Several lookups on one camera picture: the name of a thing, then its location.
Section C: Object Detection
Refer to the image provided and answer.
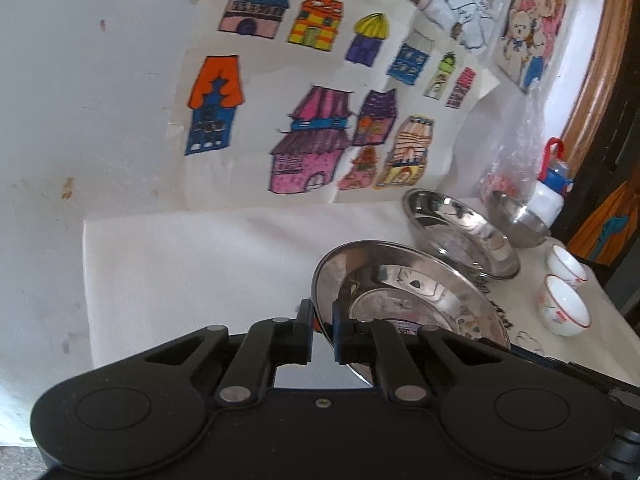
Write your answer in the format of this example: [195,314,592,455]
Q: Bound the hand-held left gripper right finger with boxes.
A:
[331,300,505,406]

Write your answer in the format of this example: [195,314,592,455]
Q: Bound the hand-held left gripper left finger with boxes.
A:
[145,299,315,406]

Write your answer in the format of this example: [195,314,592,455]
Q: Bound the steel plate with centre sticker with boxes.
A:
[311,241,512,387]

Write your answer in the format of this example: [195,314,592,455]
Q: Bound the plain steel plate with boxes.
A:
[402,188,522,281]

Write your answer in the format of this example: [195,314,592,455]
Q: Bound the steel bowl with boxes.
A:
[485,190,552,249]

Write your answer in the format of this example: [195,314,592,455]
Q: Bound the white bowl with red rim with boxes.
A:
[537,274,592,337]
[545,245,589,288]

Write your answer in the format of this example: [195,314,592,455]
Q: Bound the white printed table mat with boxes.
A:
[82,200,640,387]

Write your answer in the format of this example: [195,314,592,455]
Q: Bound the clear plastic bag red contents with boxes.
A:
[477,95,549,206]

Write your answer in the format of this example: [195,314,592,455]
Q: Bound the coloured houses drawing paper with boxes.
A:
[182,0,501,208]

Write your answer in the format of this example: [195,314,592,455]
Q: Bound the orange painted board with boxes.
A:
[569,179,640,267]

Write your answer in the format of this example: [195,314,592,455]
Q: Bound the cartoon figures drawing paper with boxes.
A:
[340,0,521,52]

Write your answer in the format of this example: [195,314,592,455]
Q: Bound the girl with bear drawing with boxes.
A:
[492,0,576,95]

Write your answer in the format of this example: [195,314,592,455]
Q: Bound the white water bottle red handle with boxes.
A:
[527,137,576,223]

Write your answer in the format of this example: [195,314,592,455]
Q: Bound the curved wooden frame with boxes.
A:
[559,0,637,173]

